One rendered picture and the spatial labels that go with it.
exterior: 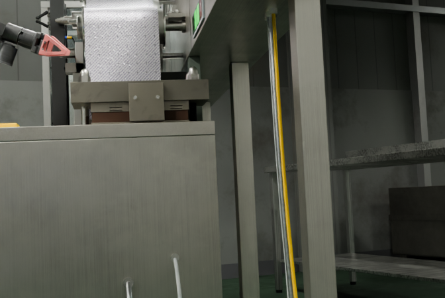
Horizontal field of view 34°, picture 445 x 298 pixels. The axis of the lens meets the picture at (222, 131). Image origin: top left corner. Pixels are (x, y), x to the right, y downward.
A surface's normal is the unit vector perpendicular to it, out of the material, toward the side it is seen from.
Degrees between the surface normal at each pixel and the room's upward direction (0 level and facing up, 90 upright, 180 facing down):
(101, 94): 90
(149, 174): 90
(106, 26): 90
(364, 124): 90
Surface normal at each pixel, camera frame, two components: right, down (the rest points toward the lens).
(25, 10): 0.43, -0.10
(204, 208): 0.15, -0.09
